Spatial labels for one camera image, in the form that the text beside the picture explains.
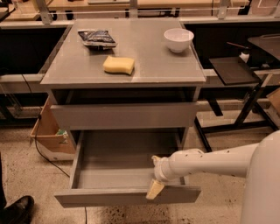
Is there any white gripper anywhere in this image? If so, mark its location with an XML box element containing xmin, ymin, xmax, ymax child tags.
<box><xmin>146</xmin><ymin>157</ymin><xmax>175</xmax><ymax>200</ymax></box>

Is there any yellow sponge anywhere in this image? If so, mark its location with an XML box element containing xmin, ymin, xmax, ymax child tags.
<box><xmin>103</xmin><ymin>56</ymin><xmax>135</xmax><ymax>75</ymax></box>

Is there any dark blue snack bag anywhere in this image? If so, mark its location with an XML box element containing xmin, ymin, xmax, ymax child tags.
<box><xmin>78</xmin><ymin>30</ymin><xmax>117</xmax><ymax>48</ymax></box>

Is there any black shoe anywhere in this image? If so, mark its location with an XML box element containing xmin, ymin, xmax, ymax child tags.
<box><xmin>0</xmin><ymin>195</ymin><xmax>34</xmax><ymax>224</ymax></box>

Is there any white bowl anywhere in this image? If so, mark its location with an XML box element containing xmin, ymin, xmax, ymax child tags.
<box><xmin>164</xmin><ymin>28</ymin><xmax>194</xmax><ymax>53</ymax></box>

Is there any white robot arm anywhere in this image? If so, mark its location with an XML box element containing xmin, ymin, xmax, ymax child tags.
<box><xmin>146</xmin><ymin>130</ymin><xmax>280</xmax><ymax>224</ymax></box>

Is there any grey drawer cabinet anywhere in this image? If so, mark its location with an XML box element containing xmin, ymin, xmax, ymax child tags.
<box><xmin>41</xmin><ymin>18</ymin><xmax>206</xmax><ymax>148</ymax></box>

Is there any black side table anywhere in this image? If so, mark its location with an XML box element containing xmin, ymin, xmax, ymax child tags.
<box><xmin>195</xmin><ymin>57</ymin><xmax>265</xmax><ymax>152</ymax></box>

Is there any grey top drawer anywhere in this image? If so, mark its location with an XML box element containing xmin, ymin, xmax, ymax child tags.
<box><xmin>51</xmin><ymin>102</ymin><xmax>198</xmax><ymax>130</ymax></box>

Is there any black tray stand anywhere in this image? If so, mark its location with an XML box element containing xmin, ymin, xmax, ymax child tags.
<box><xmin>234</xmin><ymin>34</ymin><xmax>280</xmax><ymax>130</ymax></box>

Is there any black cable on floor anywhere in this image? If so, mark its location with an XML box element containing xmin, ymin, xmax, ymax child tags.
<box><xmin>20</xmin><ymin>73</ymin><xmax>88</xmax><ymax>224</ymax></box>

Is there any grey drawer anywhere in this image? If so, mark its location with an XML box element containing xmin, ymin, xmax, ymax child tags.
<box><xmin>51</xmin><ymin>102</ymin><xmax>198</xmax><ymax>130</ymax></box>
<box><xmin>55</xmin><ymin>129</ymin><xmax>201</xmax><ymax>207</ymax></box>

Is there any wooden box on floor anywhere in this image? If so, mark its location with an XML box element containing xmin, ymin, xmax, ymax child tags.
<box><xmin>30</xmin><ymin>99</ymin><xmax>75</xmax><ymax>161</ymax></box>

